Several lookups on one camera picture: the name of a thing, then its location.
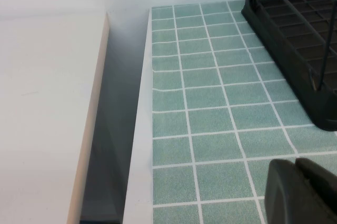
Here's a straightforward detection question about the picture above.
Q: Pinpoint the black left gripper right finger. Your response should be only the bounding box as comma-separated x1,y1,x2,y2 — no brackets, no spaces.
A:
296,157,337,200

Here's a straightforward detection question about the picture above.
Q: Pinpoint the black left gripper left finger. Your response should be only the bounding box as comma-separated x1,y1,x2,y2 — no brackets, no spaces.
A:
264,158,337,224

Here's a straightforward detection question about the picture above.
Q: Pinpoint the black dish drying rack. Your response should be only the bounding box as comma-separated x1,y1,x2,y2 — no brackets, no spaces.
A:
241,0,337,131

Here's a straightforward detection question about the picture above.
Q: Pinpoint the green checked tablecloth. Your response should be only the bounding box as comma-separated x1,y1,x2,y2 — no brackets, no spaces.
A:
151,0,337,224

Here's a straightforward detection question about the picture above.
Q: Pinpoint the white panel with beige edge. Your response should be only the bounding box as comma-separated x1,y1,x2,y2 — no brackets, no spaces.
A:
0,12,110,224

